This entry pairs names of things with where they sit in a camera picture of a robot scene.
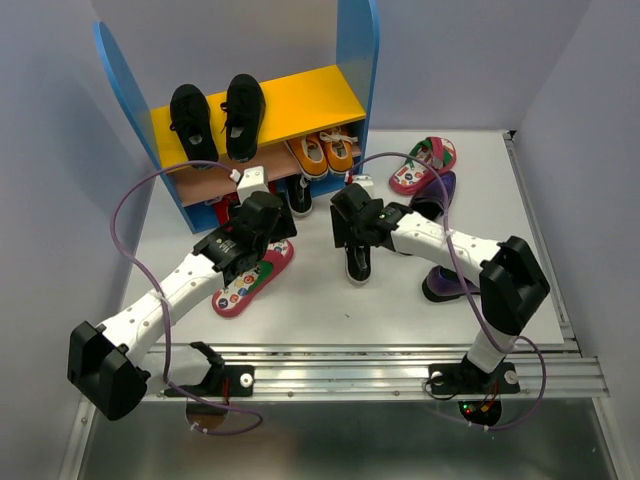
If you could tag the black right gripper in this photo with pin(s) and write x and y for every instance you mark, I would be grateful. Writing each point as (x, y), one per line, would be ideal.
(338, 222)

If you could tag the blue yellow shoe shelf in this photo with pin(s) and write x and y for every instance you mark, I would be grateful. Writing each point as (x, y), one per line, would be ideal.
(302, 103)

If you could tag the black sneaker on top shelf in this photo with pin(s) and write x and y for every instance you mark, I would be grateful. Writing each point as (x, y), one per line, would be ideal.
(245, 107)

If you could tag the purple shoe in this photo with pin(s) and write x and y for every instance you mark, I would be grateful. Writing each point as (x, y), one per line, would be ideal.
(435, 198)
(442, 285)

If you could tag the yellow sneaker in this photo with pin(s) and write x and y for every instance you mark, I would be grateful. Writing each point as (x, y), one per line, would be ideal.
(338, 148)
(309, 153)

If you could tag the black white high-top sneaker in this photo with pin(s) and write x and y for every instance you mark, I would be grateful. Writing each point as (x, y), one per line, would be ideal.
(299, 195)

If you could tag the red sneaker left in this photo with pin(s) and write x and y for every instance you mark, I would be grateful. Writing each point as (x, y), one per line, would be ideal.
(223, 208)

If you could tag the pink patterned sandal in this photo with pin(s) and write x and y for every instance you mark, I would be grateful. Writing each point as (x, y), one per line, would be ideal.
(231, 301)
(436, 152)

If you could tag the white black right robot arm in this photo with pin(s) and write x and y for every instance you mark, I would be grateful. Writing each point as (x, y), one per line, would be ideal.
(502, 280)

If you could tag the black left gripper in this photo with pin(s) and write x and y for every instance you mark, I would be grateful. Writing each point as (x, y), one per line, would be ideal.
(284, 227)

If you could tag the yellow sneaker right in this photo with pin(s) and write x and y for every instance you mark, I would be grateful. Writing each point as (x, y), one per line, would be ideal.
(338, 148)

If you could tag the black sneaker far left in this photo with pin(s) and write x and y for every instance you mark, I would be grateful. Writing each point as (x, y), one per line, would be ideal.
(190, 120)

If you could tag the purple shoe upper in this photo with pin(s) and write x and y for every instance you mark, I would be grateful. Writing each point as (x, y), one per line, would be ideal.
(435, 198)

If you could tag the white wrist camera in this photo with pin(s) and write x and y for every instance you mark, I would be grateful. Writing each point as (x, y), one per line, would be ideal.
(363, 180)
(253, 180)

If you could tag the yellow sneaker left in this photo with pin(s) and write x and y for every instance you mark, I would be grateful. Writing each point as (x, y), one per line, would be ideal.
(309, 153)

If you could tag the aluminium mounting rail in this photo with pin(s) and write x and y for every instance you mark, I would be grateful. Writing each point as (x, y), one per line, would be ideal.
(289, 373)

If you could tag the purple shoe lower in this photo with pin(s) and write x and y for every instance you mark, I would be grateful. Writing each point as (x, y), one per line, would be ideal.
(442, 285)

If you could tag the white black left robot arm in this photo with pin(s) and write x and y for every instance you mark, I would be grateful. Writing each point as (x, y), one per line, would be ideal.
(106, 362)

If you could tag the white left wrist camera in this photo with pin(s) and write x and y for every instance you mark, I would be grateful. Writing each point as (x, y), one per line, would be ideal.
(253, 180)

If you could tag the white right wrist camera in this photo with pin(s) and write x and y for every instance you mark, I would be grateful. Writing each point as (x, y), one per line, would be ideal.
(363, 180)

